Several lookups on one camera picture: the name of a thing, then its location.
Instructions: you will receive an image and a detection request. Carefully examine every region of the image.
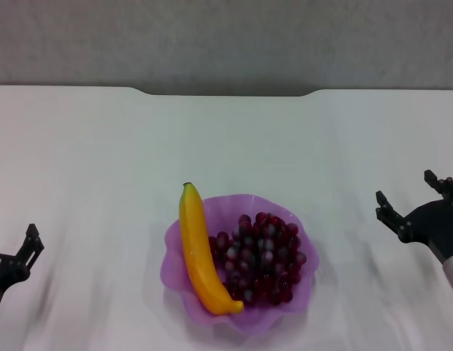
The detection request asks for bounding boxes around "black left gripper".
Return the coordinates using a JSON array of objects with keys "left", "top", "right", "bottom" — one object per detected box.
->
[{"left": 0, "top": 223, "right": 45, "bottom": 320}]

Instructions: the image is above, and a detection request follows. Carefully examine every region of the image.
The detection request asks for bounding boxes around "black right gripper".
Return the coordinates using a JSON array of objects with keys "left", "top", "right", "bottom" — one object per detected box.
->
[{"left": 375, "top": 170, "right": 453, "bottom": 265}]

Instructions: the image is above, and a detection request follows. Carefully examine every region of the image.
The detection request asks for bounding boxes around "dark red grape bunch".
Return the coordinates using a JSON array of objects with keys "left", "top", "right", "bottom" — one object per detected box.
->
[{"left": 208, "top": 211, "right": 308, "bottom": 306}]

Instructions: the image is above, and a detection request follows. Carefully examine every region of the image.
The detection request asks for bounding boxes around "yellow banana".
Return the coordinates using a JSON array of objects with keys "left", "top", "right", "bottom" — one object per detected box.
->
[{"left": 178, "top": 181, "right": 245, "bottom": 315}]

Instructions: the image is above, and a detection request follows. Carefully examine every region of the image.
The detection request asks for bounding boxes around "purple translucent wavy plate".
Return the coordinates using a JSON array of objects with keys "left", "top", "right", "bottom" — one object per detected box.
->
[{"left": 159, "top": 193, "right": 320, "bottom": 336}]

